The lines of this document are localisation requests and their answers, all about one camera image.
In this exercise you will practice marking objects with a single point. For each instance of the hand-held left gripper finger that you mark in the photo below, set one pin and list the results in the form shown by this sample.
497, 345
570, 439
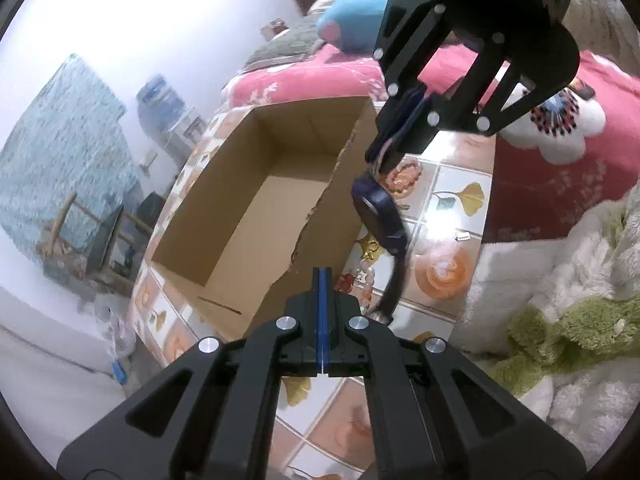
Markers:
327, 310
320, 310

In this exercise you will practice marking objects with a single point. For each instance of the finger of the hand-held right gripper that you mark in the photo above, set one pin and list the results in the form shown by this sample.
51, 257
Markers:
395, 65
450, 110

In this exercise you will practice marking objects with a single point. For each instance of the cardboard box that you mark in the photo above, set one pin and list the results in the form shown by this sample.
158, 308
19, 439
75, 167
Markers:
280, 220

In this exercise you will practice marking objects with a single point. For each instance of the dark purple smartwatch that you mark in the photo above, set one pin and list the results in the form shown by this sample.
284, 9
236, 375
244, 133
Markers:
372, 207

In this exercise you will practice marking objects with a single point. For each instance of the person's right forearm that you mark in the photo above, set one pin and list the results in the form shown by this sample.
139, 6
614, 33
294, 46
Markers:
600, 15

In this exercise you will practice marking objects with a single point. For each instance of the blue plush pillow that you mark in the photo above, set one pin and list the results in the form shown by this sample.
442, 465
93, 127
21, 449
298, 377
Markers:
360, 15

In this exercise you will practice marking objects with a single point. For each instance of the grey green pillow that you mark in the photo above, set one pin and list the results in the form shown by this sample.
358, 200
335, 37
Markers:
290, 42

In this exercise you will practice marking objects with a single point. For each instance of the pink floral blanket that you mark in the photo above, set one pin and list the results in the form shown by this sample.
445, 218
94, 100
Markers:
540, 195

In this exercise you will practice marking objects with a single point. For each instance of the black bin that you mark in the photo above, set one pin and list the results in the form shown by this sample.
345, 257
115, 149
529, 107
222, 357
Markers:
150, 210

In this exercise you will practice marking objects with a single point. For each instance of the clear plastic bag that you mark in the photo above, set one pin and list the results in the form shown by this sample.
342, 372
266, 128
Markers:
115, 325

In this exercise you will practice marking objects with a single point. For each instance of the white green fluffy clothing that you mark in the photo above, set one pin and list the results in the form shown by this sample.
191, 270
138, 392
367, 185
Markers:
565, 285

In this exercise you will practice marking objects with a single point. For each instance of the small blue object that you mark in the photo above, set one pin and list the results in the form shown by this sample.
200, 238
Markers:
119, 373

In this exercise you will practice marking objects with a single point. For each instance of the white water dispenser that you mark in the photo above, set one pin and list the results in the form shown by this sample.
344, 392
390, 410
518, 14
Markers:
187, 132

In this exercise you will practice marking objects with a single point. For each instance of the wooden chair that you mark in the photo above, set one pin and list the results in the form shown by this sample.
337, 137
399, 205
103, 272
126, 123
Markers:
102, 230

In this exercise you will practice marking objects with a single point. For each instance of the blue water bottle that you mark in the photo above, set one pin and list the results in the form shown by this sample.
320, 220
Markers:
157, 97

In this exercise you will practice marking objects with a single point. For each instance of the teal floral hanging cloth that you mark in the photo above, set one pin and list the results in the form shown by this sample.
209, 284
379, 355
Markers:
65, 150

